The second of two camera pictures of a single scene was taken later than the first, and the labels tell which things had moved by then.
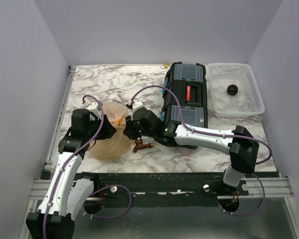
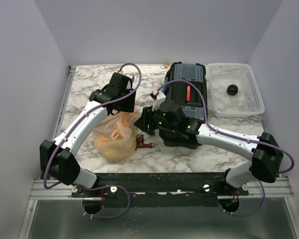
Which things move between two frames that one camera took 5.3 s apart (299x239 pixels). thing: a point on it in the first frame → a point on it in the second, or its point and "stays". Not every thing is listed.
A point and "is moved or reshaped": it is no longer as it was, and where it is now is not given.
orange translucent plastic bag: x=116 y=146 is moved or reshaped
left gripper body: x=104 y=132 → x=127 y=103
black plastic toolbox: x=188 y=81 stays
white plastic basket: x=247 y=102 stays
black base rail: x=120 y=189 stays
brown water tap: x=138 y=142 stays
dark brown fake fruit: x=232 y=89 stays
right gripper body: x=135 y=131 → x=155 y=117
